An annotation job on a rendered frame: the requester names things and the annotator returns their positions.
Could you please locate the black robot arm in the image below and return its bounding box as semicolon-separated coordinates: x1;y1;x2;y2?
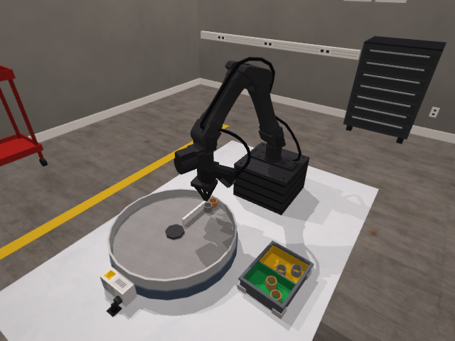
174;63;299;188

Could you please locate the grey metal bushing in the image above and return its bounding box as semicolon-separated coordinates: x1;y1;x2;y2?
291;264;302;278
203;202;213;213
276;264;287;276

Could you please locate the bronze bushing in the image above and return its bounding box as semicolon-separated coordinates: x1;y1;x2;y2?
265;276;277;291
209;198;218;208
270;290;282;302

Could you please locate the dark grey divided bin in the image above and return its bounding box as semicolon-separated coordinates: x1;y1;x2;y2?
238;241;314;314

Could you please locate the grey round turntable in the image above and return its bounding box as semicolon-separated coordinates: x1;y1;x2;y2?
100;188;238;317

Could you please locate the green bin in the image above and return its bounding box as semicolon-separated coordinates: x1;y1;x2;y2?
244;262;295;304

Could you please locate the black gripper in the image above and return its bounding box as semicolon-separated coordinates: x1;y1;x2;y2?
191;165;218;201

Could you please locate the yellow bin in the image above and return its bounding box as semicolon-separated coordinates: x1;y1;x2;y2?
260;245;308;283

